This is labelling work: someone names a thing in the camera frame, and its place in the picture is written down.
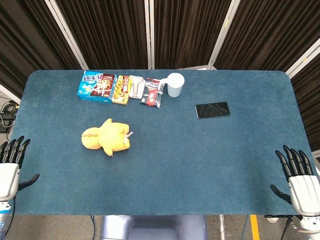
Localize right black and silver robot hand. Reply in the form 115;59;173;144
269;144;320;217

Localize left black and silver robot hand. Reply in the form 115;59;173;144
0;135;40;202

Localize yellow plush toy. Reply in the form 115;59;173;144
81;118;135;157

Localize yellow floor tape strip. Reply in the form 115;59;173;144
249;214;260;240

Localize metal table leg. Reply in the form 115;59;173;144
218;214;226;240

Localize black smartphone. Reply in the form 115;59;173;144
194;101;231;120

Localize blue cookie box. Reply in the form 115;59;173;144
76;70;118;104

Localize blue table cloth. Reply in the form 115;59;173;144
7;69;320;216

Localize dark brown curtain panel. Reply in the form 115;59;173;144
152;0;233;70
214;0;320;73
0;0;83;101
56;0;151;70

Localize yellow snack box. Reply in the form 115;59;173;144
111;74;133;105

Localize grey-blue robot torso base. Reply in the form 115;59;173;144
99;214;208;240

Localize white phone stand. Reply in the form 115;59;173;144
128;74;147;99

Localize black and red snack packet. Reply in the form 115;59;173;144
139;77;166;109

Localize pale blue mug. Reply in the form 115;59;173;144
156;72;186;98

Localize black floor cables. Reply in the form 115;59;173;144
0;99;20;134

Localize thin blue cable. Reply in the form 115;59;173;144
89;214;98;240

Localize white partition frame post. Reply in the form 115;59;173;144
285;37;320;77
146;0;156;70
207;0;241;70
44;0;89;71

